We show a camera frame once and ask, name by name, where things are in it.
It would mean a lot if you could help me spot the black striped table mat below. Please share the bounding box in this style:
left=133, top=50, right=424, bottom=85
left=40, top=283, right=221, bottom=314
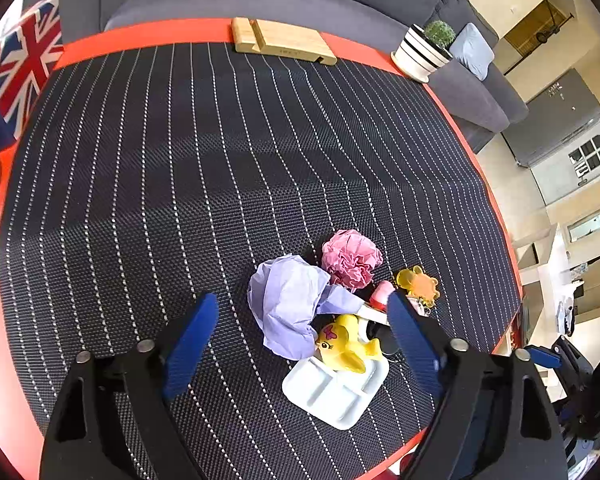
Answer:
left=0, top=41, right=522, bottom=480

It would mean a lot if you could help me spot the yellow duck toy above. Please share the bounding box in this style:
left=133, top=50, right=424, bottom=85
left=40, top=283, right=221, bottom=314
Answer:
left=316, top=314, right=382, bottom=374

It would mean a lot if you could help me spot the white divided plastic container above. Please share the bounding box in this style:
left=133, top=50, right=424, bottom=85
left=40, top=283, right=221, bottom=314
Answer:
left=282, top=356, right=389, bottom=430

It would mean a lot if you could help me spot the black retractable badge reel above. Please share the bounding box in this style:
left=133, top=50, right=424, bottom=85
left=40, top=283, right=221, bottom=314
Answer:
left=366, top=321, right=401, bottom=362

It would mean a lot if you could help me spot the purple paper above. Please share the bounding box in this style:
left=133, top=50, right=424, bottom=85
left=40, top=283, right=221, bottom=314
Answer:
left=247, top=255, right=364, bottom=361

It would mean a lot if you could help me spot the union jack tissue box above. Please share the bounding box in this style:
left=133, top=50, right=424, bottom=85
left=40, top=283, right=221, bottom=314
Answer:
left=0, top=0, right=64, bottom=152

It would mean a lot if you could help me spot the wooden stand block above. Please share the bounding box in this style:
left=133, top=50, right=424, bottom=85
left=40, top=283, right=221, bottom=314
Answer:
left=230, top=18, right=337, bottom=66

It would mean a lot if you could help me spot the potted cactus striped pot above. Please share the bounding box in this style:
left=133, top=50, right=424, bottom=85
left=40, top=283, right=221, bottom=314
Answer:
left=390, top=25, right=452, bottom=84

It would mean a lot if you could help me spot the orange turtle toy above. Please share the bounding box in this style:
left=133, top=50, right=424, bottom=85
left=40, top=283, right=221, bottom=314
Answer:
left=396, top=266, right=440, bottom=309

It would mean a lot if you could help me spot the grey refrigerator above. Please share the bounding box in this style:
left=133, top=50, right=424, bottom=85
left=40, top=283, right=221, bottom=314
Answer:
left=503, top=68, right=600, bottom=167

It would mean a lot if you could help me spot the dark grey sofa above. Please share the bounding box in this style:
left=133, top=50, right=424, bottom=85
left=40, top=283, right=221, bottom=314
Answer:
left=23, top=0, right=498, bottom=62

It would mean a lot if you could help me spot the light blue cushion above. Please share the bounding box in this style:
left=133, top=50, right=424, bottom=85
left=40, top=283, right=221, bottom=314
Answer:
left=449, top=23, right=495, bottom=81

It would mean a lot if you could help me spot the pink plush keychain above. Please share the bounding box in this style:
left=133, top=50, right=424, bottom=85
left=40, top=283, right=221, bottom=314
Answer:
left=368, top=281, right=396, bottom=312

